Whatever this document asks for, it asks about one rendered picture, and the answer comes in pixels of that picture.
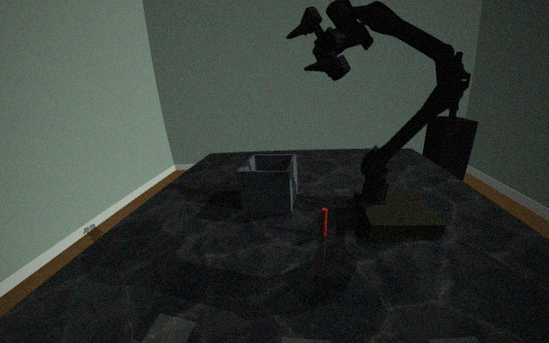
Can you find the red peg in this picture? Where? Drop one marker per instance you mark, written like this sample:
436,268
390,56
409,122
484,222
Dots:
324,222

